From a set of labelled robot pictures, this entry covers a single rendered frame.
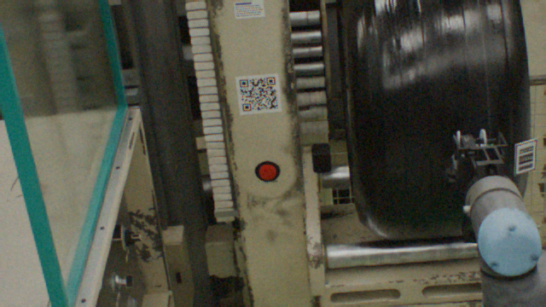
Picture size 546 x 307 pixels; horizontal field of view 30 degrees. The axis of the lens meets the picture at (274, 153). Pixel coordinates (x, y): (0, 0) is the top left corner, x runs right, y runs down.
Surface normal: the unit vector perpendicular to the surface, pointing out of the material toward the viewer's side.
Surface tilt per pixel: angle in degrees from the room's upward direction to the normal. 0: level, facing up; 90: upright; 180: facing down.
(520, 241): 85
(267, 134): 90
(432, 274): 0
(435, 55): 54
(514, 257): 84
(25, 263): 0
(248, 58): 90
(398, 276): 0
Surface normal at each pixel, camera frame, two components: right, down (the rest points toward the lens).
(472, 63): -0.05, -0.04
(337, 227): -0.09, -0.86
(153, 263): 0.00, 0.50
